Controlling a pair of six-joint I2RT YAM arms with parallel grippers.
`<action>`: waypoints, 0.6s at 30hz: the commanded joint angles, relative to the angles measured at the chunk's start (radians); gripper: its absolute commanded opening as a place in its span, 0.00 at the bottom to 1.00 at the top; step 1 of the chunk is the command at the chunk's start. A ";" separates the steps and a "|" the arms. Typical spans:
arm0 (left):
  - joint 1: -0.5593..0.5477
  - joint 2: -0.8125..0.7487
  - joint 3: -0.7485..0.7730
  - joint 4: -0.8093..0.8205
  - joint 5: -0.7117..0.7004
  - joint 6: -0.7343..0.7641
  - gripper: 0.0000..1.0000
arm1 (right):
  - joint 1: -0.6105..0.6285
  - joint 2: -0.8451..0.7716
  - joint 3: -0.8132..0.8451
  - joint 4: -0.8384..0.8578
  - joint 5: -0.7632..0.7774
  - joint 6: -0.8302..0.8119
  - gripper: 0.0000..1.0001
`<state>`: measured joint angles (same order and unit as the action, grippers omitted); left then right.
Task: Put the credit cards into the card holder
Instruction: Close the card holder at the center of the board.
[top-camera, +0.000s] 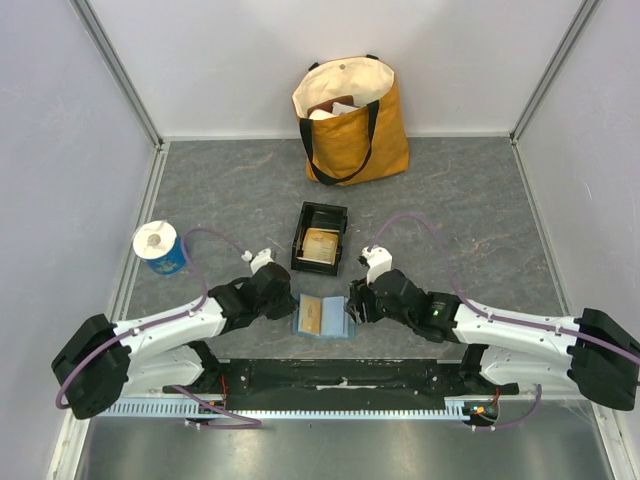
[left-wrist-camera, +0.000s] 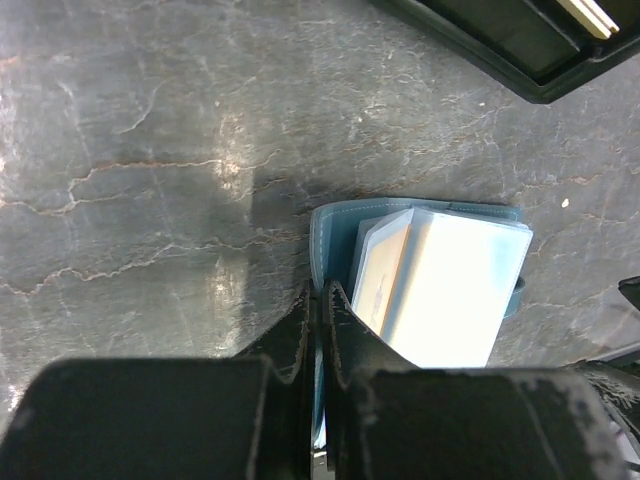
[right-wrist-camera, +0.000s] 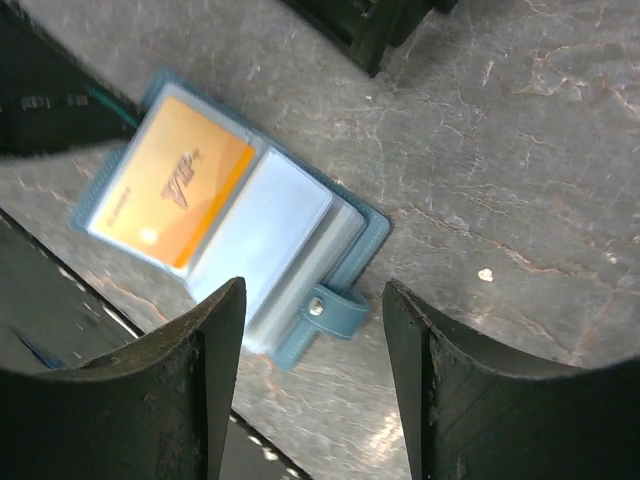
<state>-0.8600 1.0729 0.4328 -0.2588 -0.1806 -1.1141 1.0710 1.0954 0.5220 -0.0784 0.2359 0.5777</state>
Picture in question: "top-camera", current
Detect white toilet paper roll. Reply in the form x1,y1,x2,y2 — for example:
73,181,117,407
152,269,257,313
132,220,178,260

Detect teal leather card holder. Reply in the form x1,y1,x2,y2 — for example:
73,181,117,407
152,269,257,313
292,294,356,339

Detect blue slotted cable duct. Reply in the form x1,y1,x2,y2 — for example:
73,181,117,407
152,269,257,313
99,396,471,421

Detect white items in bag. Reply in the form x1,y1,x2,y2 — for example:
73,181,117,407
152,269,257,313
308,102,358,121

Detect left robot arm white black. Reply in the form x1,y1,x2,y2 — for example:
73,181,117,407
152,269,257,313
51,262,296,420

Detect orange tote bag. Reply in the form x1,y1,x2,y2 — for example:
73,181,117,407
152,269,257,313
292,55,410,186

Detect blue patterned cup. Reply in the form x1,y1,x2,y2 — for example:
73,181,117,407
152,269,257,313
144,236,186,275

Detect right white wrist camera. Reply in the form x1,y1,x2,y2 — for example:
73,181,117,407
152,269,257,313
359,246,393,284

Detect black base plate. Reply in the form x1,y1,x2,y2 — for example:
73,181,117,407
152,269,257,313
186,359,519,410

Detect black plastic tray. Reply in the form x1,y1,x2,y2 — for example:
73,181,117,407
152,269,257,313
291,201,348,277

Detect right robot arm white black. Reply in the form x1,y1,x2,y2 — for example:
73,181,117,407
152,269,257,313
346,269,639,411

